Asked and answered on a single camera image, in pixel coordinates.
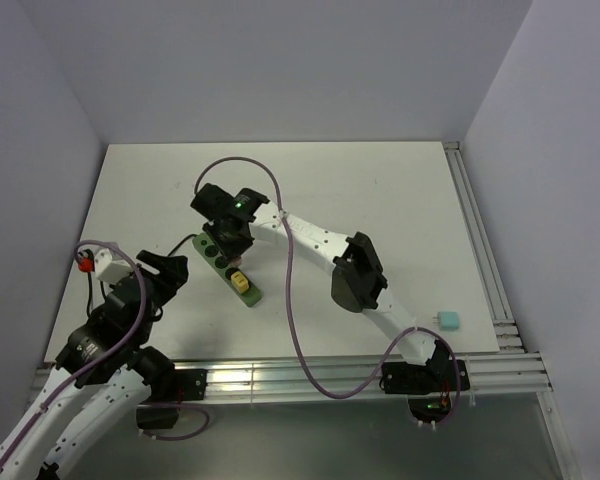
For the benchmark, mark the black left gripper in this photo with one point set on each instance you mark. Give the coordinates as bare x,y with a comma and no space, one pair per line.
173,268

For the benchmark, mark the light blue plug adapter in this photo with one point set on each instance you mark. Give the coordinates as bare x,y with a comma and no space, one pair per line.
447,320

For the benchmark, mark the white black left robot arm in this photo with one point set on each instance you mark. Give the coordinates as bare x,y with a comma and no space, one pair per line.
112,340

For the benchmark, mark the aluminium side rail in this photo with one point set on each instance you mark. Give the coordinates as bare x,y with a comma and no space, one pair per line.
507,332

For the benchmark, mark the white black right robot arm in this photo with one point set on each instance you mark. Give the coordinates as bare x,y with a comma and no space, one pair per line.
358,284

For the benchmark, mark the green power strip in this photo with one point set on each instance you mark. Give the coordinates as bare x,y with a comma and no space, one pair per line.
210,253

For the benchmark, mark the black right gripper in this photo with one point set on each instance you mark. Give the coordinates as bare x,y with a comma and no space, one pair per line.
229,251

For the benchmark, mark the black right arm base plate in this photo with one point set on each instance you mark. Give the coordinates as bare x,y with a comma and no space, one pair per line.
406,379

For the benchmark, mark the aluminium front rail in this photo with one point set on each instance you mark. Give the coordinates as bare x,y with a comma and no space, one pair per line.
283,380

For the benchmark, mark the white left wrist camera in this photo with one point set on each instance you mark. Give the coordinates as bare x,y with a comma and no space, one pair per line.
107,266

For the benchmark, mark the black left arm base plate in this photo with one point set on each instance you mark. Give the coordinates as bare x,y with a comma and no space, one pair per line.
179,386

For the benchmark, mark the yellow plug adapter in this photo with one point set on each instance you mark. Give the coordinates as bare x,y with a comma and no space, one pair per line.
240,282

